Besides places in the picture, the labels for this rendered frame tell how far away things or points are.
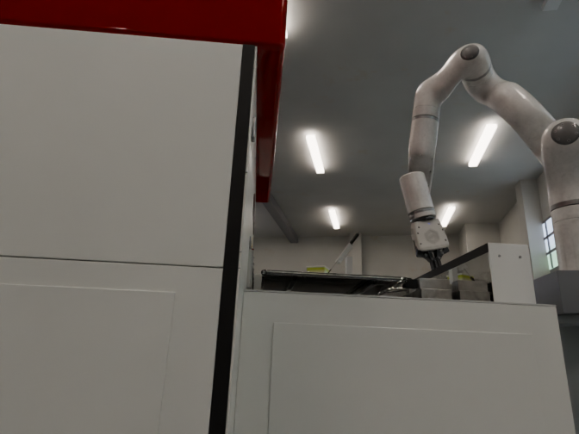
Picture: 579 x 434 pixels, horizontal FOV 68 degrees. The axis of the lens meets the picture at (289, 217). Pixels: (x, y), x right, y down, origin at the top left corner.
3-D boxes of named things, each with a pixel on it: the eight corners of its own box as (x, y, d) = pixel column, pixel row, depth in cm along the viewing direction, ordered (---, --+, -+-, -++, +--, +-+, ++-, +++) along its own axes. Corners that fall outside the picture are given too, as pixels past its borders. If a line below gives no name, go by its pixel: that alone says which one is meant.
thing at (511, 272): (495, 306, 91) (488, 242, 95) (407, 325, 143) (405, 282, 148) (538, 307, 92) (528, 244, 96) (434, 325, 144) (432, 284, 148)
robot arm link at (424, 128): (413, 133, 159) (403, 213, 153) (411, 114, 144) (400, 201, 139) (438, 134, 156) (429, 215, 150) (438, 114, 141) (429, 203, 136)
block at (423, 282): (420, 288, 110) (419, 276, 111) (414, 290, 113) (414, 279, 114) (450, 290, 110) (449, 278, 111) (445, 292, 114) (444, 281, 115)
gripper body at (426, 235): (412, 216, 135) (421, 251, 132) (442, 212, 137) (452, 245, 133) (404, 223, 143) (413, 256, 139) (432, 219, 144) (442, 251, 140)
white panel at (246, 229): (223, 267, 63) (243, 44, 76) (239, 317, 140) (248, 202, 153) (244, 268, 63) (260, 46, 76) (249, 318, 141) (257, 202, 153)
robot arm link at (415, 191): (408, 218, 146) (407, 212, 137) (399, 182, 150) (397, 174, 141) (434, 212, 144) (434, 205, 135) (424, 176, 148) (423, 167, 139)
